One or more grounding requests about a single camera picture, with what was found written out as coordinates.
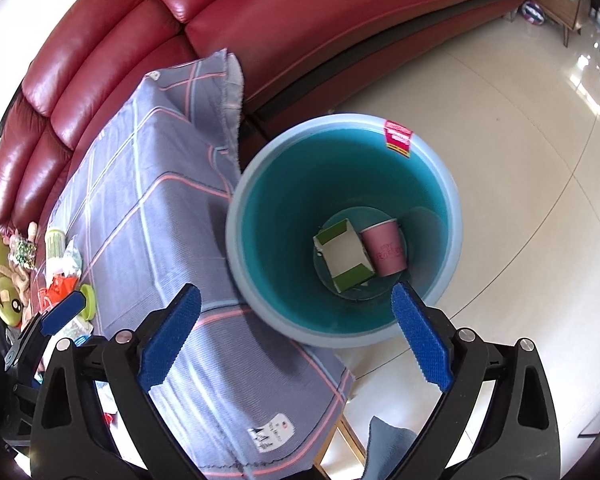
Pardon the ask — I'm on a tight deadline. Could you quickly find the pink plush toy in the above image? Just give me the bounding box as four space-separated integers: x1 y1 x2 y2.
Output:
7 222 43 311

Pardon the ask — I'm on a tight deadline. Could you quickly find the orange wrapper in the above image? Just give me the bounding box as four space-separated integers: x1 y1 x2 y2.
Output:
37 277 78 311

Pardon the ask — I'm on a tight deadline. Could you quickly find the pink paper cup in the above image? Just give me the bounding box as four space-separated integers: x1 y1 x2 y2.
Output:
361 218 408 277

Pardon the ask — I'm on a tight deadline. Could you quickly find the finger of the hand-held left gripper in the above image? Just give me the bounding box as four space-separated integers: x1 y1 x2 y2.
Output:
5 292 87 376

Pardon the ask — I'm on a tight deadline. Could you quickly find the open green white carton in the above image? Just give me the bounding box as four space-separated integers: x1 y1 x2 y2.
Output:
312 218 377 295

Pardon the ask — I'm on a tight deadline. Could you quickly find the gold table frame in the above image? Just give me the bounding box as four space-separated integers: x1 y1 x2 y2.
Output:
312 412 368 478

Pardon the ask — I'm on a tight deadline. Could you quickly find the blue plastic bin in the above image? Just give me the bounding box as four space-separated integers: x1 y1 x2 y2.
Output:
225 114 463 348

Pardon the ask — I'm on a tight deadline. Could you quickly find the green plush toy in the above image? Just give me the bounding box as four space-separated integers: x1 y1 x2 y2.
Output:
0 225 31 328

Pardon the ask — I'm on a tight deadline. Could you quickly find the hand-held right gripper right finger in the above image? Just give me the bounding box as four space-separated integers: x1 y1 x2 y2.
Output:
387 282 561 480

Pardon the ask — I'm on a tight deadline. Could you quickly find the grey plaid cloth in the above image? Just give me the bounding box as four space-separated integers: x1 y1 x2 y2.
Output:
42 49 355 468

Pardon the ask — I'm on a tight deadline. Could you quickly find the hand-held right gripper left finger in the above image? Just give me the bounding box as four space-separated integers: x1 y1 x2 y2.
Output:
30 282 203 480

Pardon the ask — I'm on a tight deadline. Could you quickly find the white patterned ball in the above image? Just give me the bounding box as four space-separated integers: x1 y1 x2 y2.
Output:
519 0 545 25

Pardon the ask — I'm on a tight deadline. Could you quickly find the white bottle green label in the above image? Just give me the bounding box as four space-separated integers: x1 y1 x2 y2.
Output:
44 229 67 261

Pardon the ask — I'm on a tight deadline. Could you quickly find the white crumpled plastic bag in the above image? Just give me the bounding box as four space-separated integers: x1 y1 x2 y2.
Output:
55 235 83 278

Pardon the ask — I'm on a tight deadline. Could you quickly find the blue grey cloth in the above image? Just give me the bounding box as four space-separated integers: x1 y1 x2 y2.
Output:
365 415 421 480

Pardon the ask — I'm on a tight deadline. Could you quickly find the green round lid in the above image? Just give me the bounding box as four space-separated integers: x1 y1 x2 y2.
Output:
77 284 98 321

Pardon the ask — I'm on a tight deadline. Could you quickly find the red leather sofa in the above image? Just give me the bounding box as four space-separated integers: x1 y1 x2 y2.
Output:
0 0 541 226

